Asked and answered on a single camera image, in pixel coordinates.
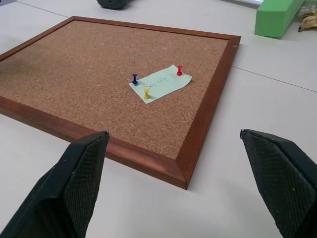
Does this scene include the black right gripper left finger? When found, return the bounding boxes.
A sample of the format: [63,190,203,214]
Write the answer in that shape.
[0,130,110,238]

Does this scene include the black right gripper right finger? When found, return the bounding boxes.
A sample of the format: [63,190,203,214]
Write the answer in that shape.
[239,128,317,238]

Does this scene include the wooden framed cork board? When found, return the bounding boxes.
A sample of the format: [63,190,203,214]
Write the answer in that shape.
[0,16,241,190]

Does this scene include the light green handwritten note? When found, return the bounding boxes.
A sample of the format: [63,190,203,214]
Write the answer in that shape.
[128,64,193,105]

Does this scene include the silver toy sword gold hilt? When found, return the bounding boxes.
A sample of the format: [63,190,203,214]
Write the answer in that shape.
[296,0,317,33]

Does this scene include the green foam block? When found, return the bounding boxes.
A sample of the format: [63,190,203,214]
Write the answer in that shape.
[254,0,306,39]

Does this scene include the black handheld device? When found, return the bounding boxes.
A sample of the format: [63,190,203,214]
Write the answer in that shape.
[97,0,136,10]

